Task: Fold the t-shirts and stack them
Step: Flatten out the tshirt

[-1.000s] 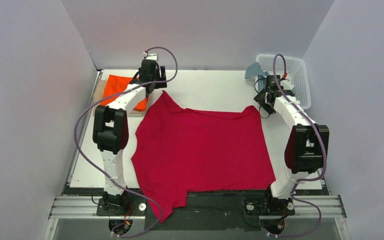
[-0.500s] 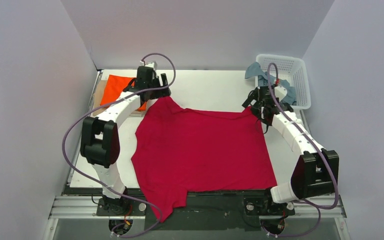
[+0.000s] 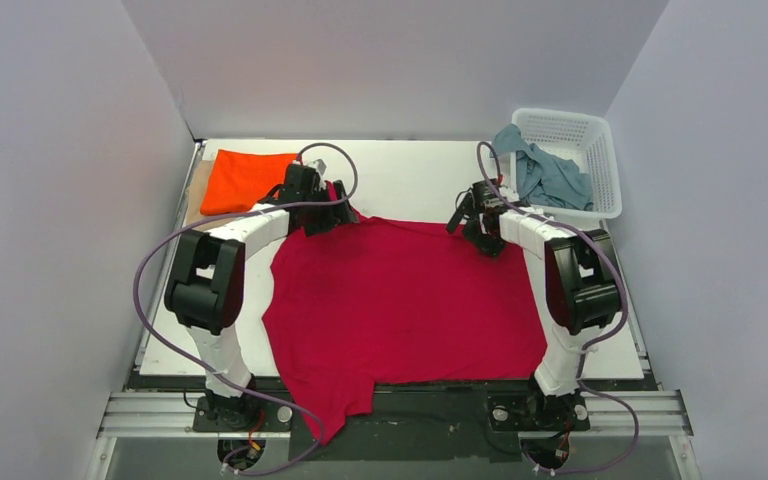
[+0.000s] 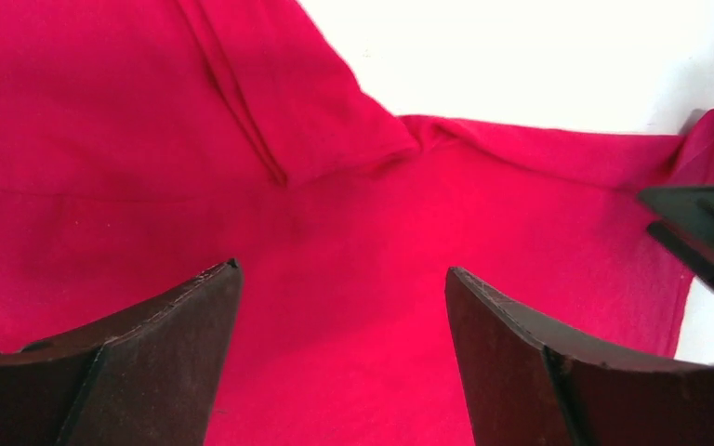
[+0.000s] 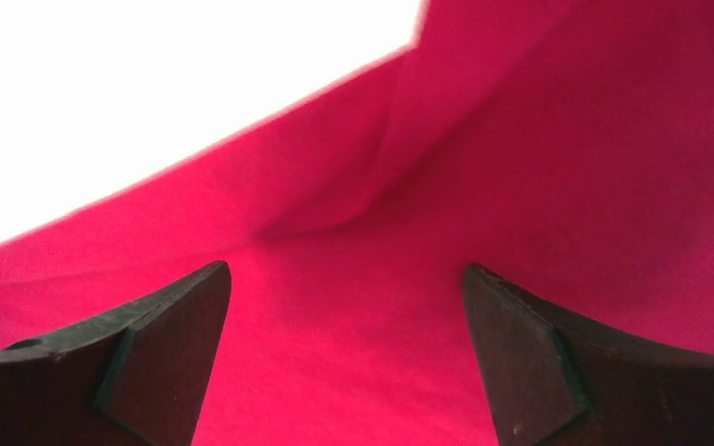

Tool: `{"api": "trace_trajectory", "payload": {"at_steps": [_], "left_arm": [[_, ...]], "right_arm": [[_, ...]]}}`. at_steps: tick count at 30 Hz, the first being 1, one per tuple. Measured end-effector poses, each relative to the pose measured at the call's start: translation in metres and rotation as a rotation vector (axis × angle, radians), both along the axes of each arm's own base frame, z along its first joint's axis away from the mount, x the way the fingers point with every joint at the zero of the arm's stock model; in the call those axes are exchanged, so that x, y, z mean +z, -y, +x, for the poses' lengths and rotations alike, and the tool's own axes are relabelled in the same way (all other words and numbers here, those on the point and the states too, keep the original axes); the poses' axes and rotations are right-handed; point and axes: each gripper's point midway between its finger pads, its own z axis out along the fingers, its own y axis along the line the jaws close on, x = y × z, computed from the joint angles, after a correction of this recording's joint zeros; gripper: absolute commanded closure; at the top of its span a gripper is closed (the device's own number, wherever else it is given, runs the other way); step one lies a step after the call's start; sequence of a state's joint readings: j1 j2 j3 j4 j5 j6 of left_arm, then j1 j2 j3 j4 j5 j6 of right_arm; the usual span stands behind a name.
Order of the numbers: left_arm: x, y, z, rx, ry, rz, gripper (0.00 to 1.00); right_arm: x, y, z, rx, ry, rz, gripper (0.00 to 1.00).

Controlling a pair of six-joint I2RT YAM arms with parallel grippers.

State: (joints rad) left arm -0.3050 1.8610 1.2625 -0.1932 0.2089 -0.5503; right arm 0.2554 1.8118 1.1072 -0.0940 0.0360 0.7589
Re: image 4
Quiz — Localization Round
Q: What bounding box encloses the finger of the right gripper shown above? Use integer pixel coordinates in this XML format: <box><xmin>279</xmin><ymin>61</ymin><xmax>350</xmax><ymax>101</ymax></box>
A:
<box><xmin>647</xmin><ymin>221</ymin><xmax>714</xmax><ymax>293</ymax></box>
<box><xmin>638</xmin><ymin>185</ymin><xmax>714</xmax><ymax>267</ymax></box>

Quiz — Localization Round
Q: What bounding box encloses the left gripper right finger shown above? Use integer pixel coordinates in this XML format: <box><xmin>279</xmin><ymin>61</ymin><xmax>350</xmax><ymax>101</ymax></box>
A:
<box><xmin>445</xmin><ymin>268</ymin><xmax>714</xmax><ymax>445</ymax></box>

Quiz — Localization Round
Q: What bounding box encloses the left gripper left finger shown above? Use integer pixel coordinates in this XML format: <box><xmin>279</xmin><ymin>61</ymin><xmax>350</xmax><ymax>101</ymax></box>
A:
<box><xmin>0</xmin><ymin>260</ymin><xmax>244</xmax><ymax>445</ymax></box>

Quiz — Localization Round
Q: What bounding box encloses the red t shirt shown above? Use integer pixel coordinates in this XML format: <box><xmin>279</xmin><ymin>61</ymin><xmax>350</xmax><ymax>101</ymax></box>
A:
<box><xmin>0</xmin><ymin>1</ymin><xmax>714</xmax><ymax>445</ymax></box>

